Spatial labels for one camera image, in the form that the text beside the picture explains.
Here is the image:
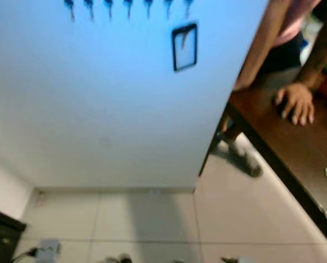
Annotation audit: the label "person's bare hand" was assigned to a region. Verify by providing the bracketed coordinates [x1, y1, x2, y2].
[273, 82, 316, 127]

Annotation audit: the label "dark wooden cabinet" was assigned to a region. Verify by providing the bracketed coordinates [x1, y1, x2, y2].
[0, 207, 27, 263]

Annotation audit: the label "person's foot in sandal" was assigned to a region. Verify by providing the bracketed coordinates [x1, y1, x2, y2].
[214, 115, 264, 178]

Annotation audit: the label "dark brown wooden table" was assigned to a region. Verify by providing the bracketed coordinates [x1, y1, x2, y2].
[199, 68, 327, 254]

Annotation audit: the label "person's black shorts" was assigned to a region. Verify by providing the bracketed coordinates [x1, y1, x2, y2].
[257, 32, 308, 76]

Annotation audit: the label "person's pink shirt torso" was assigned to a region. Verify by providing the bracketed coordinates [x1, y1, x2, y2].
[273, 0, 323, 48]

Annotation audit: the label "black rectangular frame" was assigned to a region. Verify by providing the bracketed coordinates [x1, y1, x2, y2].
[172, 22, 199, 73]

